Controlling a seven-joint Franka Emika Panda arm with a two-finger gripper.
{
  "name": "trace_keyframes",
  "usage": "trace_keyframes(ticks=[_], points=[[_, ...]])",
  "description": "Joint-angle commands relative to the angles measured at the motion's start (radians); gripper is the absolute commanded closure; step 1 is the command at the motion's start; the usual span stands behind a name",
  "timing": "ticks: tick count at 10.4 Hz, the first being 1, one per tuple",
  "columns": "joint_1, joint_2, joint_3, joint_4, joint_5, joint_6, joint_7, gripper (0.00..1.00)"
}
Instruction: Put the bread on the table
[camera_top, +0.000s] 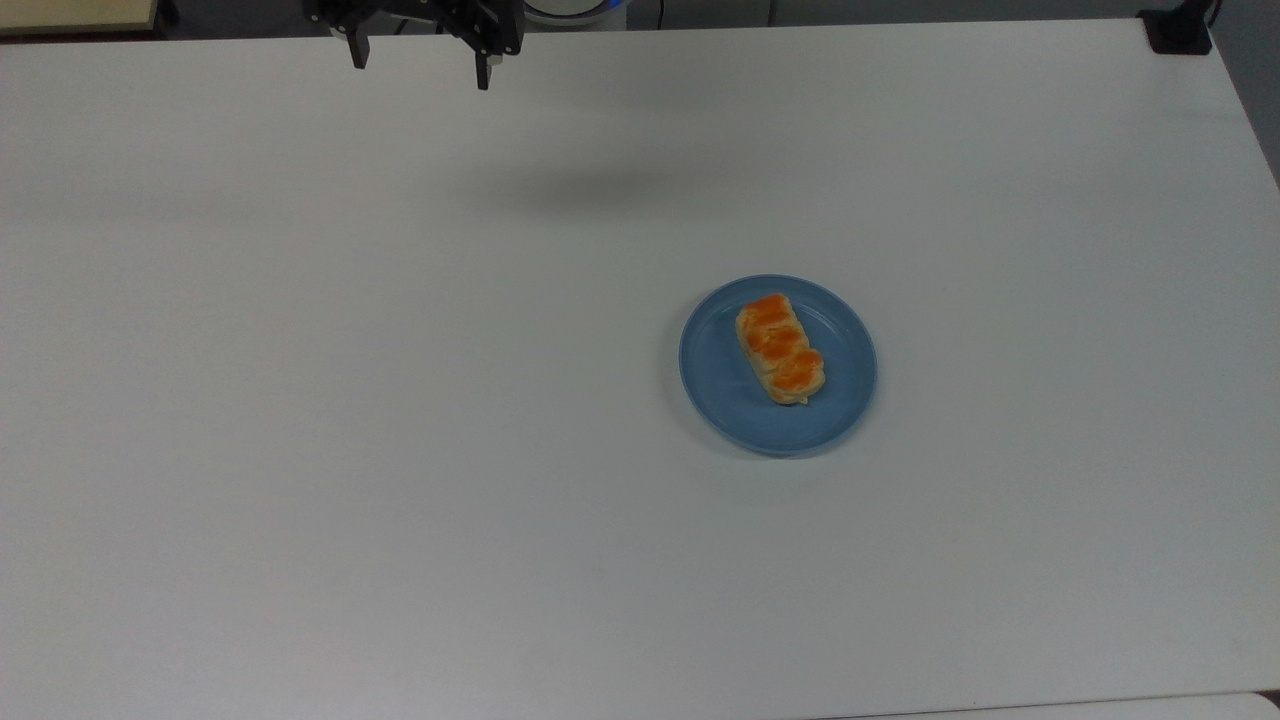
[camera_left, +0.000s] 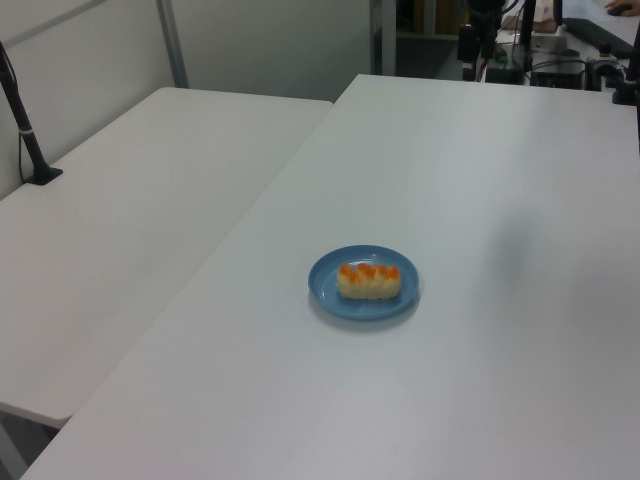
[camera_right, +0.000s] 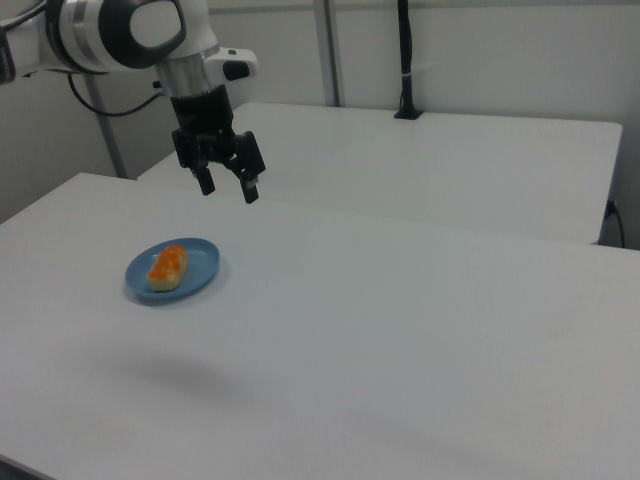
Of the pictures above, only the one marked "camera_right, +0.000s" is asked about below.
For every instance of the blue round plate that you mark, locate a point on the blue round plate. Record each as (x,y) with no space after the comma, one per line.
(200,275)

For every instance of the white side table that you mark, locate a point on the white side table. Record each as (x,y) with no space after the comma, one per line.
(425,165)

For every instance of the grey metal frame post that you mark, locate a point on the grey metal frame post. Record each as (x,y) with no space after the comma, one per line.
(329,50)

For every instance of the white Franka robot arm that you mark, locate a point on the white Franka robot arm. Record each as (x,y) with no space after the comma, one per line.
(85,35)

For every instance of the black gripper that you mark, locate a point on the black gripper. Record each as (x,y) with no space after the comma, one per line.
(202,115)

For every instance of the black camera stand pole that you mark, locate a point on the black camera stand pole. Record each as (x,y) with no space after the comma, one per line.
(406,50)

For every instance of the orange glazed bread roll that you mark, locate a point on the orange glazed bread roll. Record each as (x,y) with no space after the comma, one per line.
(167,267)

